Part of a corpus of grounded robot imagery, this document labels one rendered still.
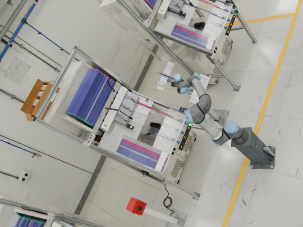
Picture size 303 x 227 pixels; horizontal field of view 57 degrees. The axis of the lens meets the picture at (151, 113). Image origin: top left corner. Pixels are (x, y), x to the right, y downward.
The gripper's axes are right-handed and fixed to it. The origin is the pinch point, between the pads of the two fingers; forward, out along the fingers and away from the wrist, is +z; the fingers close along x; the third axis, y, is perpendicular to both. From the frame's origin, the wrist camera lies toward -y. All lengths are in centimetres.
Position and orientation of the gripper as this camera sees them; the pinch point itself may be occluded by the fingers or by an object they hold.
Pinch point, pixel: (181, 92)
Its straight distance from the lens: 292.0
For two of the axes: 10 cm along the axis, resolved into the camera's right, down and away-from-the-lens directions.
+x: 4.0, -8.8, 2.4
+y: 8.8, 3.0, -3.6
